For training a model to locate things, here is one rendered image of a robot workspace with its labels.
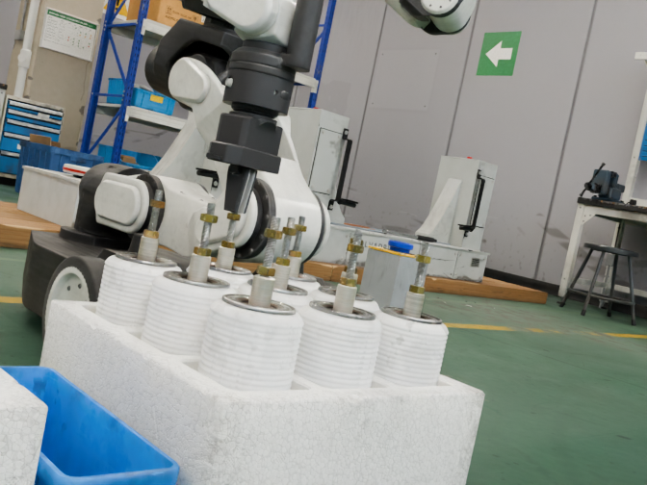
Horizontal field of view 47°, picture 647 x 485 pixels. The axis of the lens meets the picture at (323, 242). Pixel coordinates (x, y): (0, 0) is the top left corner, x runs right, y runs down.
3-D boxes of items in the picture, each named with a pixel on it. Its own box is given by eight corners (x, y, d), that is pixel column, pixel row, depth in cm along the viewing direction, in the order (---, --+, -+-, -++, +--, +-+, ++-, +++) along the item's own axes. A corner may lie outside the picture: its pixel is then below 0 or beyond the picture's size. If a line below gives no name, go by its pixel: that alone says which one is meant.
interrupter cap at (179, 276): (207, 293, 79) (208, 286, 79) (148, 276, 82) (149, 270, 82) (241, 290, 86) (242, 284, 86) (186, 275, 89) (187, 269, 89)
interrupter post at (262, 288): (252, 305, 77) (259, 273, 77) (273, 311, 76) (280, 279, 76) (242, 306, 75) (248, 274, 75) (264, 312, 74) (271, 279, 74)
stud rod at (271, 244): (261, 291, 75) (276, 216, 74) (255, 289, 76) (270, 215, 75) (269, 292, 76) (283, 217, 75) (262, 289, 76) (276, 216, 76)
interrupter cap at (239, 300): (242, 297, 80) (243, 292, 80) (305, 315, 78) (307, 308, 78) (207, 302, 73) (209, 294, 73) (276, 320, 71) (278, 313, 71)
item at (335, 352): (277, 481, 79) (311, 314, 78) (260, 447, 88) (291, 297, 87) (362, 490, 81) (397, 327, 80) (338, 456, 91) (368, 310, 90)
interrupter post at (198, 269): (199, 286, 83) (205, 257, 83) (181, 281, 84) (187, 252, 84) (210, 286, 85) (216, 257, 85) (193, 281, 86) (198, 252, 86)
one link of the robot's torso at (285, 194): (223, 274, 128) (155, 89, 151) (300, 282, 140) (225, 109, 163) (273, 217, 120) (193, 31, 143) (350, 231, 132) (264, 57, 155)
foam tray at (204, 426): (24, 437, 95) (50, 298, 94) (266, 422, 121) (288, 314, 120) (186, 599, 66) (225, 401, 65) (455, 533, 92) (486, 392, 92)
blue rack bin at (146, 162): (91, 168, 608) (96, 143, 606) (133, 176, 634) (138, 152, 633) (121, 175, 572) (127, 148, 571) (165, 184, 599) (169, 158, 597)
